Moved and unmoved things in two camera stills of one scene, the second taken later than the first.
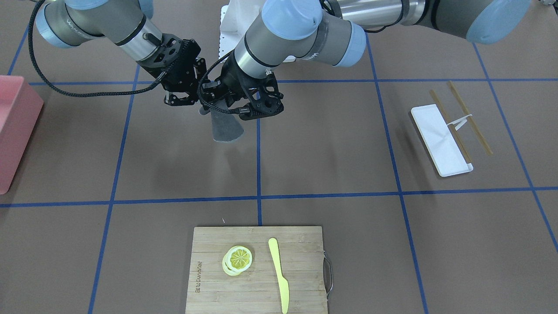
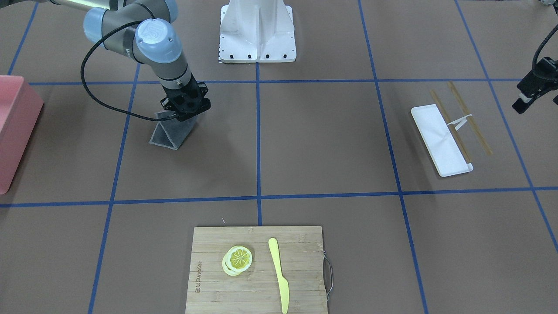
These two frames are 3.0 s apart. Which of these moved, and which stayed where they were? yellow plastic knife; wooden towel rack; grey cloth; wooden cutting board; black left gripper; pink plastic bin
Moved: black left gripper; grey cloth
Stayed: wooden cutting board; yellow plastic knife; wooden towel rack; pink plastic bin
